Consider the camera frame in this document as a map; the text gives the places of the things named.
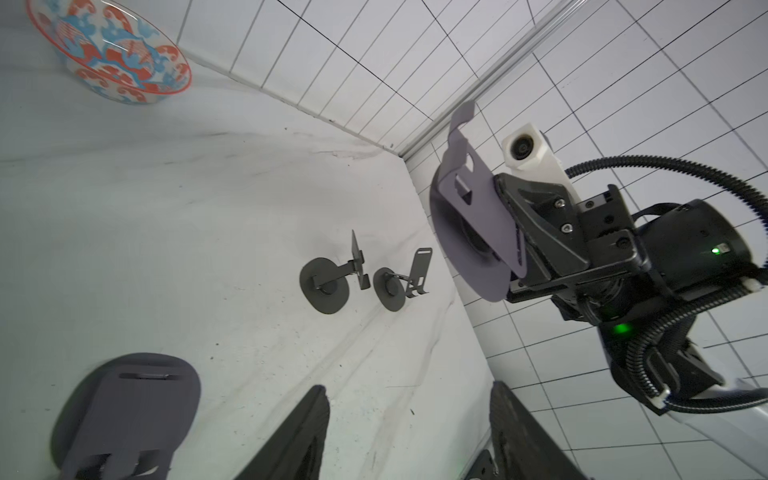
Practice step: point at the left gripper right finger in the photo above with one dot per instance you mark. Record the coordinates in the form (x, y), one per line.
(522, 448)

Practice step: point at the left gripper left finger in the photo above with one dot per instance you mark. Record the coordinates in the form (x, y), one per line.
(296, 448)

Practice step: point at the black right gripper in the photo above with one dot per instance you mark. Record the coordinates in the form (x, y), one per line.
(570, 246)

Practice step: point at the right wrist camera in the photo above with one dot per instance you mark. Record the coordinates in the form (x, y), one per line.
(529, 156)

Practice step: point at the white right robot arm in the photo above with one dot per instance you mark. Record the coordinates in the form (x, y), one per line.
(642, 279)

